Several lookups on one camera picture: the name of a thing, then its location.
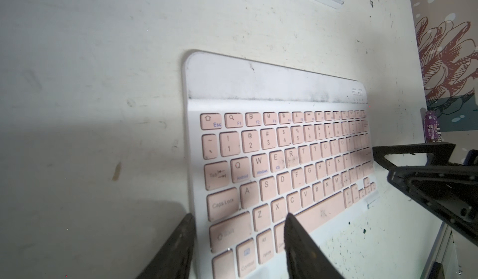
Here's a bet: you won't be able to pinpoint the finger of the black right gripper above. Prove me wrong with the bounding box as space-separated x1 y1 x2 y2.
372 142 456 171
387 165 478 245

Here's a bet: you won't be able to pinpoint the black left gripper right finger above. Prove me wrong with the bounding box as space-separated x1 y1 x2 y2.
284 213 343 279

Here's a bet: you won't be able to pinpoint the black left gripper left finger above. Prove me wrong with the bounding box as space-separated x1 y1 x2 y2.
136 214 196 279

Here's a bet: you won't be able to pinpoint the pink keyboard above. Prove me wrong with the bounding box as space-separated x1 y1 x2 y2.
182 51 378 279

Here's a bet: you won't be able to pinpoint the purple candy bar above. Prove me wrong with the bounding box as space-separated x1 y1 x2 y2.
423 111 443 143

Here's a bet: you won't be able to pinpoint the aluminium mounting rail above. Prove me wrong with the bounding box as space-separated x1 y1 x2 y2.
421 223 461 279

